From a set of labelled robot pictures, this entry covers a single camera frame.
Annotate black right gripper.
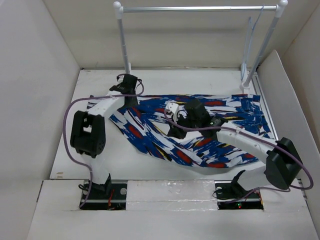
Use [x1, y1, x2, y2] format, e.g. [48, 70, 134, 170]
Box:
[166, 112, 201, 139]

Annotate blue patterned trousers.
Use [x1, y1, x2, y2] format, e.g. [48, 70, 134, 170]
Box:
[109, 94, 272, 169]

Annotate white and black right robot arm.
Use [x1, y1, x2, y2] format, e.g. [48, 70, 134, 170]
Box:
[164, 99, 303, 199]

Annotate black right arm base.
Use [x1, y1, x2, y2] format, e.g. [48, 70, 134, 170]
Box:
[212, 170, 264, 210]

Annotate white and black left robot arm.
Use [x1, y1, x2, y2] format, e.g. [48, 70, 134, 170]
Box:
[70, 73, 142, 199]

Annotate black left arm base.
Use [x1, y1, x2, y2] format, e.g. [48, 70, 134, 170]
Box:
[80, 181, 128, 211]

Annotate white clothes rack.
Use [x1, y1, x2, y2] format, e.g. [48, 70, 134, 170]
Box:
[113, 0, 288, 94]

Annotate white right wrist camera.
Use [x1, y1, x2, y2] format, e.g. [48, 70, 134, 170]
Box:
[164, 102, 187, 125]

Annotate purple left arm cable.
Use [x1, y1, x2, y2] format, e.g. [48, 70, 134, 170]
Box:
[62, 73, 146, 208]

